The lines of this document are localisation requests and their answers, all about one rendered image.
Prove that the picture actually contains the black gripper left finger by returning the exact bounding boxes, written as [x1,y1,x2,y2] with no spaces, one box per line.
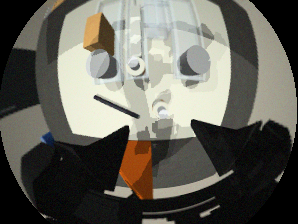
[53,125,130,192]

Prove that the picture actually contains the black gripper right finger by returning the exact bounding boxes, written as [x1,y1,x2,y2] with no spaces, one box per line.
[190,120,263,176]

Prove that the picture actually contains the black rod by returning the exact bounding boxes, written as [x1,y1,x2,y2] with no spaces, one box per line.
[93,95,138,120]

